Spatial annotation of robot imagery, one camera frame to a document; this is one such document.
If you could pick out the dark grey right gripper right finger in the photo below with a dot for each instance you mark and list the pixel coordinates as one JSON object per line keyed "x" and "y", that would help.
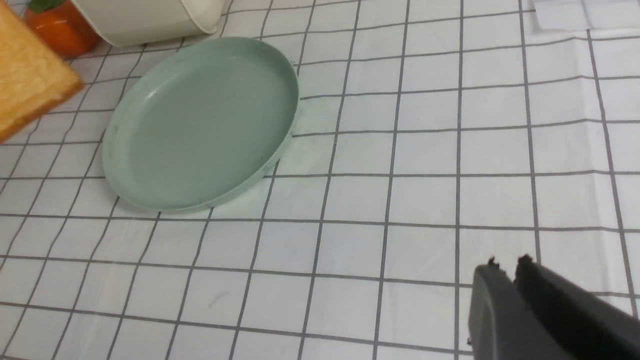
{"x": 586, "y": 326}

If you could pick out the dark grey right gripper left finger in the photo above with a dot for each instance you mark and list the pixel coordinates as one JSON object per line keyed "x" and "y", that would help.
{"x": 501, "y": 325}

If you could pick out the golden toast slice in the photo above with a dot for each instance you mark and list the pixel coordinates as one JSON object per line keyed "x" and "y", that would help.
{"x": 33, "y": 78}

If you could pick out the white grid tablecloth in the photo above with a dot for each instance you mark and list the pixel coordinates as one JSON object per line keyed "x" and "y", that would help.
{"x": 433, "y": 135}

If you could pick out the pale green round plate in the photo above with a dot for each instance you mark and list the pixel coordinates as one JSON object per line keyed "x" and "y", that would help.
{"x": 202, "y": 126}

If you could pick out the cream white toaster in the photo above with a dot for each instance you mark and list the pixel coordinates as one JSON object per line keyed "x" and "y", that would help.
{"x": 125, "y": 23}

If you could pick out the orange persimmon with leaf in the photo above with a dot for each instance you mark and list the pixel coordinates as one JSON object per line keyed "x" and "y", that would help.
{"x": 61, "y": 26}

